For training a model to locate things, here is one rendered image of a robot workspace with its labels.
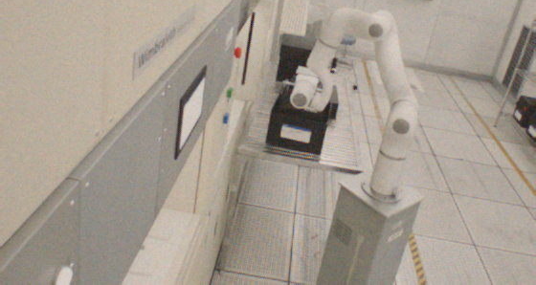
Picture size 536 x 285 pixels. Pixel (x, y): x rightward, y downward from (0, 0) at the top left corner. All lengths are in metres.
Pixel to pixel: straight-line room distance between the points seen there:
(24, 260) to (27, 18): 0.20
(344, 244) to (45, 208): 1.83
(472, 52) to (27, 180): 6.64
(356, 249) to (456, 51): 4.98
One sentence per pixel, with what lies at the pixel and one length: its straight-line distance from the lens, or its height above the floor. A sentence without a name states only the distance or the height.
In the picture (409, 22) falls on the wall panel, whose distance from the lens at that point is 6.60.
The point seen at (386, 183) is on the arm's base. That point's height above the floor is 0.83.
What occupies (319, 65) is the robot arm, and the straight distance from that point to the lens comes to 1.95.
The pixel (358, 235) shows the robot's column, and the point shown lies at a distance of 2.14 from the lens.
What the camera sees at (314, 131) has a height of 0.88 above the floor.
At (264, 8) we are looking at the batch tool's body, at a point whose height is 1.36.
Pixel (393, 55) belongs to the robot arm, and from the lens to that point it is 1.89.
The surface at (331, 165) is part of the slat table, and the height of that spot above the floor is 0.76.
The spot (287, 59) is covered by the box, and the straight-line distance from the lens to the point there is 3.01.
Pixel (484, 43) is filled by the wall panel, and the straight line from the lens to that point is 6.94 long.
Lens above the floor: 1.86
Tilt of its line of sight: 22 degrees down
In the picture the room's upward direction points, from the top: 11 degrees clockwise
